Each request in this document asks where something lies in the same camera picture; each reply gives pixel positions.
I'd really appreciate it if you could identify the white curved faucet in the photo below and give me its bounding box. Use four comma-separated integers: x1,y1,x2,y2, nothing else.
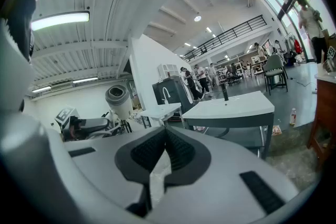
160,86,172,105

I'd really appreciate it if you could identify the long ceiling lamp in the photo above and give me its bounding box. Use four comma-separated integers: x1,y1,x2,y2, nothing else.
72,76,99,85
30,11,90,31
31,85,52,93

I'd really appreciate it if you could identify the small plastic drink bottle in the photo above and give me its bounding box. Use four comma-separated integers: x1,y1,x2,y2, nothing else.
289,108,298,126

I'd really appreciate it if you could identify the white wall shelf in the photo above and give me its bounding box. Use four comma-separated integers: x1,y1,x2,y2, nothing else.
157,63,181,79

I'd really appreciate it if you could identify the black balcony railing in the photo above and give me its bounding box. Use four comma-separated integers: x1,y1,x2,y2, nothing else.
182,15,268,61

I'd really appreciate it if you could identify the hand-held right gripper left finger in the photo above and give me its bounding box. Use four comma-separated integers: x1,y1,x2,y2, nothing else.
0,110,169,224

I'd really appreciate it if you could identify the brown wooden stand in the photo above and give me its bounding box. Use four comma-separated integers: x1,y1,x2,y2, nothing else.
307,78,336,166

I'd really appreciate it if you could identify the black faucet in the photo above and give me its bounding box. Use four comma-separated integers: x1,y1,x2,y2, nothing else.
219,83,229,102

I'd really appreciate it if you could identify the grey-green chair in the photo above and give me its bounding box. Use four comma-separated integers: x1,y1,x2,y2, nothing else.
262,54,289,96

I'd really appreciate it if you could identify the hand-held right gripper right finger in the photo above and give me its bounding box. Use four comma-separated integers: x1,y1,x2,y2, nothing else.
146,125,300,224

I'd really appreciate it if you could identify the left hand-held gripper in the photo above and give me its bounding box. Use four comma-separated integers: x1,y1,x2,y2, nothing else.
54,104,118,142

